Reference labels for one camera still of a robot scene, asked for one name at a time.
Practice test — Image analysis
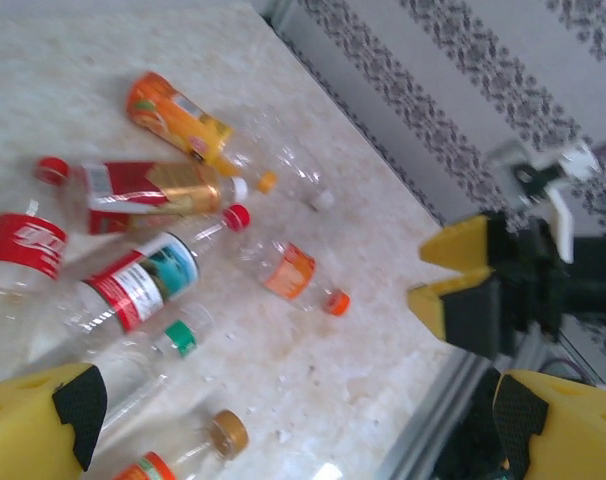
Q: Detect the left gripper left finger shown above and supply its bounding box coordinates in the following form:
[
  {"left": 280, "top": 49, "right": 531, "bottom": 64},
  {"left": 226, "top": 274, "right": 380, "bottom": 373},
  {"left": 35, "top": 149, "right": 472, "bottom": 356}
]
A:
[{"left": 0, "top": 362, "right": 108, "bottom": 480}]

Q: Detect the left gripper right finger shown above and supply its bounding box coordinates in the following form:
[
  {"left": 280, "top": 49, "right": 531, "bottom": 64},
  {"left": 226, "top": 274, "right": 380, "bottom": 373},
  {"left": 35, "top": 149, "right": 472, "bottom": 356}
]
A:
[{"left": 491, "top": 369, "right": 606, "bottom": 480}]

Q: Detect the small orange label bottle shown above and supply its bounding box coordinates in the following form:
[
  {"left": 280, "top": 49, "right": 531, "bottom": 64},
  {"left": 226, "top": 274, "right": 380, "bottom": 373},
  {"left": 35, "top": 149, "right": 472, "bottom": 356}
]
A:
[{"left": 237, "top": 239, "right": 352, "bottom": 317}]

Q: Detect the clear unlabelled bottle white cap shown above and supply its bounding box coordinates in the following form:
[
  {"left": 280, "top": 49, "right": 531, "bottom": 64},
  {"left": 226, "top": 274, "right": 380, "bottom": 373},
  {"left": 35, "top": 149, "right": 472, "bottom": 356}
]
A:
[{"left": 232, "top": 112, "right": 337, "bottom": 211}]

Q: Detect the clear bottle green cap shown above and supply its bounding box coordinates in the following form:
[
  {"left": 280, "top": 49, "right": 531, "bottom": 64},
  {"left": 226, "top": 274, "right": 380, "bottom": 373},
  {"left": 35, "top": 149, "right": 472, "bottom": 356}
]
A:
[{"left": 90, "top": 299, "right": 214, "bottom": 436}]

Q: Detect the red teal label bottle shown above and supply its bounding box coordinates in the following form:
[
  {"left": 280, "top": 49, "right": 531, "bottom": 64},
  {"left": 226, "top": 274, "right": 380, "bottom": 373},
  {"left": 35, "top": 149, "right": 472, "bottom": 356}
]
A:
[{"left": 30, "top": 203, "right": 252, "bottom": 351}]

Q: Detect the orange NFC label bottle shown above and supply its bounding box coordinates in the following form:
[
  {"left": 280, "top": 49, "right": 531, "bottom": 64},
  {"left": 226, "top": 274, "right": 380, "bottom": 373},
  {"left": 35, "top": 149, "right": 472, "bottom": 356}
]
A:
[{"left": 110, "top": 409, "right": 249, "bottom": 480}]

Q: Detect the red and gold label bottle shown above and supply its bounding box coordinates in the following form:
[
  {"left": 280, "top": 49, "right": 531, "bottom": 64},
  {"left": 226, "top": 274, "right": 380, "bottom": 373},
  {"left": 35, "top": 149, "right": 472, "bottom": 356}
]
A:
[{"left": 65, "top": 160, "right": 249, "bottom": 236}]

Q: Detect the orange juice bottle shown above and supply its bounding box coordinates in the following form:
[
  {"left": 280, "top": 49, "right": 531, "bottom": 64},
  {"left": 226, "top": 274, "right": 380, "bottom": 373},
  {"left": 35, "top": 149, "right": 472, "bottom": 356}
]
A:
[{"left": 125, "top": 71, "right": 279, "bottom": 194}]

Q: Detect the Coca-Cola bottle red label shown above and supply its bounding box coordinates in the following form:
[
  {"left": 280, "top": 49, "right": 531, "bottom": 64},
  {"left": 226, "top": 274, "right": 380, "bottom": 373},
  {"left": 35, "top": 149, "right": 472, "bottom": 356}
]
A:
[{"left": 0, "top": 156, "right": 84, "bottom": 311}]

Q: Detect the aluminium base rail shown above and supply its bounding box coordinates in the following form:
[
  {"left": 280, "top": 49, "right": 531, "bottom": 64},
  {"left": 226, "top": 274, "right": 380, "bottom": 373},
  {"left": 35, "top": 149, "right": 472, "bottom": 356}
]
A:
[{"left": 377, "top": 319, "right": 539, "bottom": 480}]

